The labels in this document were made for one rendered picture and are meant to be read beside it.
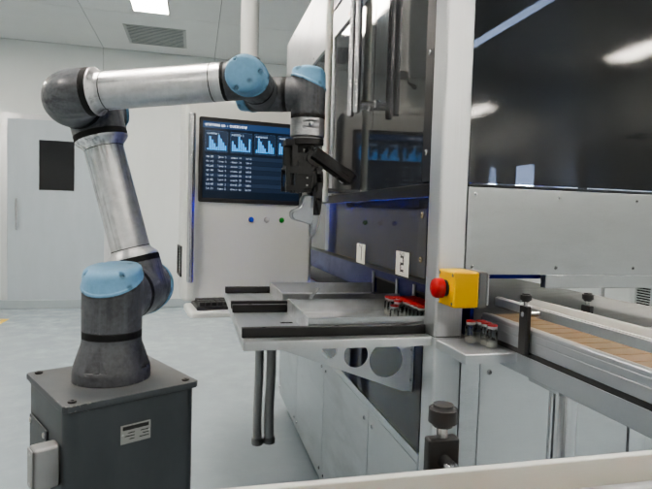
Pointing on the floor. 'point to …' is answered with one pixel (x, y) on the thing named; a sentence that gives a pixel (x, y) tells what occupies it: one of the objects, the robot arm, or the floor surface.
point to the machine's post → (446, 198)
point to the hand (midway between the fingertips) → (314, 231)
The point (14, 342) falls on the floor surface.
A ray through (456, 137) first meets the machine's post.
